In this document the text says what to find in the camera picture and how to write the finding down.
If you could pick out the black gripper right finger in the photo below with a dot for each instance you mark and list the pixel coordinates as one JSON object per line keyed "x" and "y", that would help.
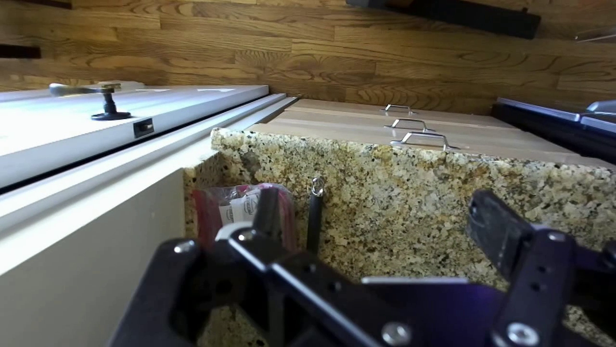
{"x": 526, "y": 277}

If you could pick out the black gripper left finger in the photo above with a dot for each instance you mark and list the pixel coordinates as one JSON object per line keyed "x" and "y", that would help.
{"x": 173, "y": 282}

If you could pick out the white room door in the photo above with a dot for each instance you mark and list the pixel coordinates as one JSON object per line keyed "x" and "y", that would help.
{"x": 64, "y": 132}

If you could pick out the clear plastic food bag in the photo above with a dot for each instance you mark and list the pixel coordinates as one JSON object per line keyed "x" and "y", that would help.
{"x": 218, "y": 205}

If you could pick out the granite countertop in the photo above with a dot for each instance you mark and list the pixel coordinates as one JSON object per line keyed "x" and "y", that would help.
{"x": 333, "y": 122}

